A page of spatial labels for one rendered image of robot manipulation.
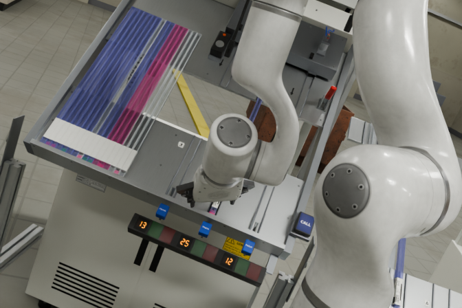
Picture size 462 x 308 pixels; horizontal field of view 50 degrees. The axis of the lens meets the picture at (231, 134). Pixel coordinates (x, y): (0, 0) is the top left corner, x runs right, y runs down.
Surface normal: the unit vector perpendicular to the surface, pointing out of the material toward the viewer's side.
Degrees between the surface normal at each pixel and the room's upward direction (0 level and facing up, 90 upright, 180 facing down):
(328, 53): 44
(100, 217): 90
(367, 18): 89
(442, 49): 90
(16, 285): 0
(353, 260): 127
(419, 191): 59
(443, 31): 90
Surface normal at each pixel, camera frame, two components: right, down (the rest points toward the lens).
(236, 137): 0.17, -0.45
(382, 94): -0.56, 0.53
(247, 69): -0.40, 0.17
